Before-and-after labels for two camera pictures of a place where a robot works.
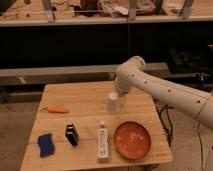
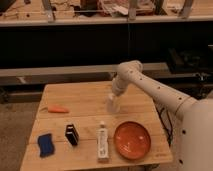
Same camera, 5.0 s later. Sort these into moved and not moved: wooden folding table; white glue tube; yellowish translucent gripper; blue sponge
Moved: yellowish translucent gripper
Not moved: wooden folding table; white glue tube; blue sponge
